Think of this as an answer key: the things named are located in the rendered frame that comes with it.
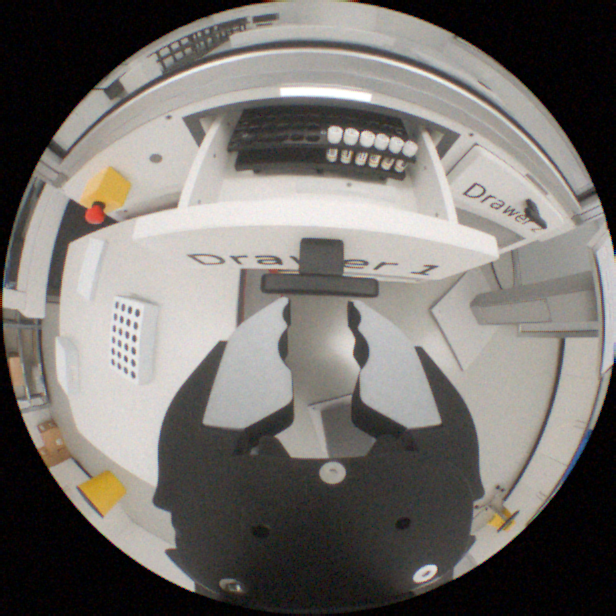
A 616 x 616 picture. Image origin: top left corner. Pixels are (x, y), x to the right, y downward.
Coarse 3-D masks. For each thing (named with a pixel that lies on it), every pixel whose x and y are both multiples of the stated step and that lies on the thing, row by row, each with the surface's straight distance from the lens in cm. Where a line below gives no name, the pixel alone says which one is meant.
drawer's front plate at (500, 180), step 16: (464, 160) 30; (480, 160) 29; (496, 160) 30; (448, 176) 32; (464, 176) 31; (480, 176) 31; (496, 176) 32; (512, 176) 32; (480, 192) 34; (496, 192) 35; (512, 192) 36; (528, 192) 37; (480, 208) 39; (512, 208) 40; (544, 208) 43; (512, 224) 46; (528, 224) 47; (560, 224) 51
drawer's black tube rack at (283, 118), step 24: (240, 120) 26; (264, 120) 24; (288, 120) 24; (312, 120) 29; (336, 120) 25; (360, 120) 25; (384, 120) 27; (240, 168) 24; (264, 168) 24; (288, 168) 24; (312, 168) 23; (336, 168) 23; (360, 168) 23
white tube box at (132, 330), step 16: (128, 304) 36; (144, 304) 34; (112, 320) 40; (128, 320) 37; (144, 320) 34; (112, 336) 40; (128, 336) 37; (144, 336) 35; (112, 352) 41; (128, 352) 36; (144, 352) 36; (112, 368) 41; (128, 368) 37; (144, 368) 36
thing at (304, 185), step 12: (300, 180) 24; (312, 180) 24; (324, 180) 24; (336, 180) 24; (300, 192) 24; (312, 192) 24; (324, 192) 24; (336, 192) 24; (348, 192) 24; (360, 192) 24; (372, 192) 24; (384, 192) 25
